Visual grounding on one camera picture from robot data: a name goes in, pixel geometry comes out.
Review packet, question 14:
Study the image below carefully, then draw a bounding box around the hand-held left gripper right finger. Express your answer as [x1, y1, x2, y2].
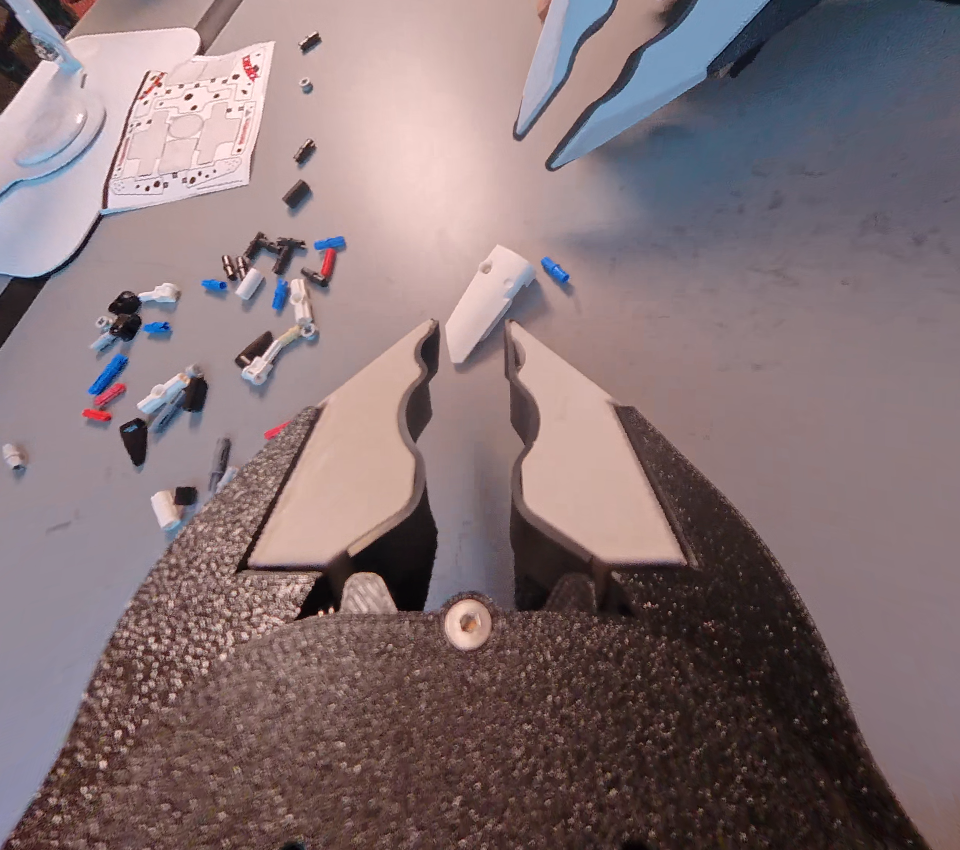
[504, 319, 690, 570]

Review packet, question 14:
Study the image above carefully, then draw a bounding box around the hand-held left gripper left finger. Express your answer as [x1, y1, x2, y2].
[246, 319, 441, 571]

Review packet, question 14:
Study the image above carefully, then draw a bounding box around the pile of small toy parts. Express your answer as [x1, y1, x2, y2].
[78, 231, 348, 532]

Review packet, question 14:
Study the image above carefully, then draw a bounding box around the white toy panel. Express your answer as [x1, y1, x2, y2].
[444, 244, 538, 366]

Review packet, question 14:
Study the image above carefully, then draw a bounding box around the grey desk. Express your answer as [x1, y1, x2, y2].
[0, 0, 960, 829]

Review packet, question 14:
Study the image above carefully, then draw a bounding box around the white sticker sheet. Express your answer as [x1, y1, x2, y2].
[101, 40, 276, 214]

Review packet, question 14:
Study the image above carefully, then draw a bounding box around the white book stand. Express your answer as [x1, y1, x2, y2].
[0, 0, 205, 279]

